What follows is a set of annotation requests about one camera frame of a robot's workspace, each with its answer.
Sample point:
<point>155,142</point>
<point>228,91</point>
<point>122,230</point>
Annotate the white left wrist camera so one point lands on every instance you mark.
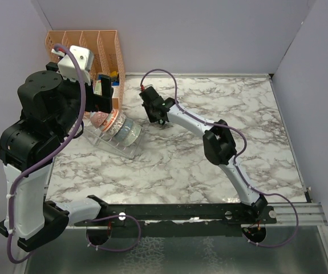
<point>75,67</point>

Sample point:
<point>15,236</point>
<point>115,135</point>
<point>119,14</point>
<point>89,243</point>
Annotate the yellow grey eraser block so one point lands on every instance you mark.
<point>114,76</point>

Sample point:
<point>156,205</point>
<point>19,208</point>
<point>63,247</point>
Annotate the white teal patterned bowl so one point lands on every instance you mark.
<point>132,135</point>

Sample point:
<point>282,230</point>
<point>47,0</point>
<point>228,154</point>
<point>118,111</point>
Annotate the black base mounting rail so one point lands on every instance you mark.
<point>178,220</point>

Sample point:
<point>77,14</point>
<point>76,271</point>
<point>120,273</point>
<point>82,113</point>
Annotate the grey lace patterned bowl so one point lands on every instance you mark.
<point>117,124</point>

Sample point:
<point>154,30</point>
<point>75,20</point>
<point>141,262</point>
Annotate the black leaf patterned bowl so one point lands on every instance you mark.
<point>98,118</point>

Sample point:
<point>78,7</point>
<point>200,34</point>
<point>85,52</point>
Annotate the blue wave hexagon bowl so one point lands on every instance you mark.
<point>124,128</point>

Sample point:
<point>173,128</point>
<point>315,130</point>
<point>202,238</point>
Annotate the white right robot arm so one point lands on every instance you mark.
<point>218,142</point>

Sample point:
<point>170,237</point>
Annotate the white wire dish rack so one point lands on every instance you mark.
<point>109,144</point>

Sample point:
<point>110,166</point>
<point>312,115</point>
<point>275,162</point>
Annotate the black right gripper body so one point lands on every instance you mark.
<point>150,116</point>

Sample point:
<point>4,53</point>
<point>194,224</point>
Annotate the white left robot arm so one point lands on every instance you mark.
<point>50,109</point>

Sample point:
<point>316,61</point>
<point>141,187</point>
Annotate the orange floral bowl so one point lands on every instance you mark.
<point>109,121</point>

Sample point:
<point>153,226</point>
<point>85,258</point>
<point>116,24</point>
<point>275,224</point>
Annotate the green white box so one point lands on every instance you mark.
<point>97,87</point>

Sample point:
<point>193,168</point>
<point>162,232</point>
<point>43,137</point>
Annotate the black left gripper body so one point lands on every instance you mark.
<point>93,102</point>

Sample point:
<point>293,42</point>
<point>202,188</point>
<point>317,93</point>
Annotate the white label card box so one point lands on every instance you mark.
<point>116,92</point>

